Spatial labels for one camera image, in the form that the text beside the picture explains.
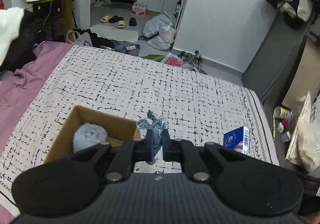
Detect blue denim bunny toy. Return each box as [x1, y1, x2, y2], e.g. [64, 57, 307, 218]
[136, 110, 168, 165]

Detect grey plush with pink patch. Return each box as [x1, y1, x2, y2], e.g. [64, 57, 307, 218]
[73, 123, 107, 152]

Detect person's right hand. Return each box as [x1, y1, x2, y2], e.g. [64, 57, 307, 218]
[300, 213, 320, 224]

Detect brown cardboard box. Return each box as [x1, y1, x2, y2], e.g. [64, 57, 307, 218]
[44, 105, 141, 163]

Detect patterned gift bag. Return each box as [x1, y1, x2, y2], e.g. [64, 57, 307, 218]
[286, 93, 319, 173]

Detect white patterned bed cover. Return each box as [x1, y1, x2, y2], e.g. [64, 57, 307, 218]
[0, 44, 281, 217]

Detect blue white tissue pack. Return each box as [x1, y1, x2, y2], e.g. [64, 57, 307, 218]
[223, 126, 249, 155]

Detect white yellow cup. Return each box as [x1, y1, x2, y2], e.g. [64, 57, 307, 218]
[273, 106, 292, 120]

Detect white plastic bags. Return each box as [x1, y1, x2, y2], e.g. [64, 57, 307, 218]
[142, 12, 177, 51]

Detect white floor mat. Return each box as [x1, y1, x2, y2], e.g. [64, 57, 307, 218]
[89, 24, 139, 43]

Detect yellow slipper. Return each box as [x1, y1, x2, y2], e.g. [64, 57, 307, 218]
[100, 16, 112, 23]
[117, 20, 126, 29]

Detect dark grey cabinet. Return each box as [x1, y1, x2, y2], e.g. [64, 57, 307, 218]
[241, 11, 320, 174]

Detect red white bottle pack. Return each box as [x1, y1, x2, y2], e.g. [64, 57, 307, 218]
[131, 2, 147, 17]

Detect purple bed sheet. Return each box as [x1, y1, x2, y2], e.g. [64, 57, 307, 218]
[1, 42, 72, 223]

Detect black clothes pile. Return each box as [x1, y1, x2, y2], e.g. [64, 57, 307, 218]
[1, 9, 64, 72]

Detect white fluffy garment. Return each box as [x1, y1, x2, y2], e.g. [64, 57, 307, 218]
[0, 7, 24, 65]

